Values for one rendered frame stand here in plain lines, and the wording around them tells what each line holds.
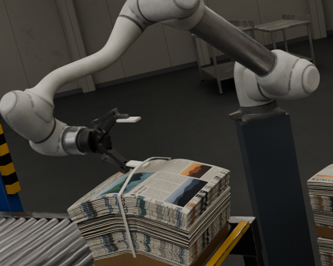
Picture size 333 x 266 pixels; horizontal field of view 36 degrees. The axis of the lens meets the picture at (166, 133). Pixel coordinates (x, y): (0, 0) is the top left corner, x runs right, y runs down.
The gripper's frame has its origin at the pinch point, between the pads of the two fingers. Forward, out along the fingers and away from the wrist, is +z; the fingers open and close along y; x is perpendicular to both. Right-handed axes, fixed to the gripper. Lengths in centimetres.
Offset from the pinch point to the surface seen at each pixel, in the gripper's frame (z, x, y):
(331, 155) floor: -20, -301, 128
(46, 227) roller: -63, -13, 43
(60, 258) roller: -37, 7, 41
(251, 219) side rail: 21.1, -24.1, 36.2
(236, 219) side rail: 15.9, -23.4, 36.5
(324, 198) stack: 39, -48, 39
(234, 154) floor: -117, -316, 136
